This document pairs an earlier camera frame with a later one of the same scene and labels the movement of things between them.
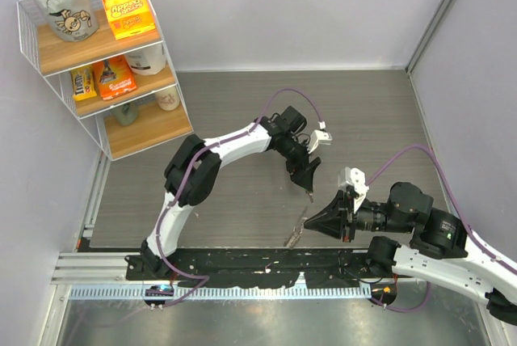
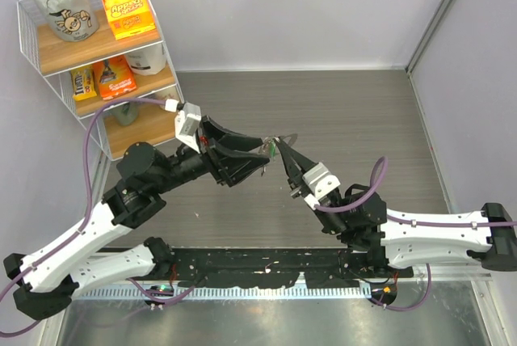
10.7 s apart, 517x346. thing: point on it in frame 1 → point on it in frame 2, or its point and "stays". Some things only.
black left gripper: x=302 y=170 → x=227 y=169
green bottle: x=127 y=114 stays
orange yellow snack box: x=127 y=11 stays
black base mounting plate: x=271 y=267 stays
